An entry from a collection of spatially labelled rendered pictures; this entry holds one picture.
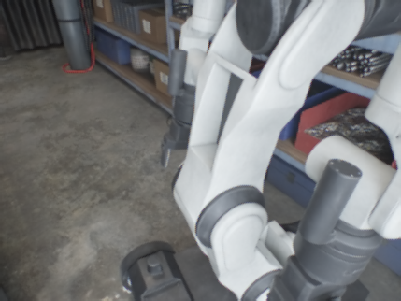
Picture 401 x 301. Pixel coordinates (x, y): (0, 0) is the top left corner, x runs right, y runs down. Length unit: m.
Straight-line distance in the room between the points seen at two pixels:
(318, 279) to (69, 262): 1.06
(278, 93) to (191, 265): 0.73
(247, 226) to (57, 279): 0.93
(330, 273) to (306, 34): 0.29
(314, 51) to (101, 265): 1.10
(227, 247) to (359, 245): 0.23
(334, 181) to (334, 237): 0.08
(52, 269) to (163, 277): 0.53
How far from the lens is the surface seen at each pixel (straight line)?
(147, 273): 0.99
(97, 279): 1.27
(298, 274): 0.45
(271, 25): 0.43
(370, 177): 0.37
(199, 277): 1.02
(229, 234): 0.52
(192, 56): 0.68
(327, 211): 0.35
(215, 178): 0.49
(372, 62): 1.06
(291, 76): 0.42
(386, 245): 1.36
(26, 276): 1.39
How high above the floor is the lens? 1.03
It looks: 35 degrees down
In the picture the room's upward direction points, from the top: straight up
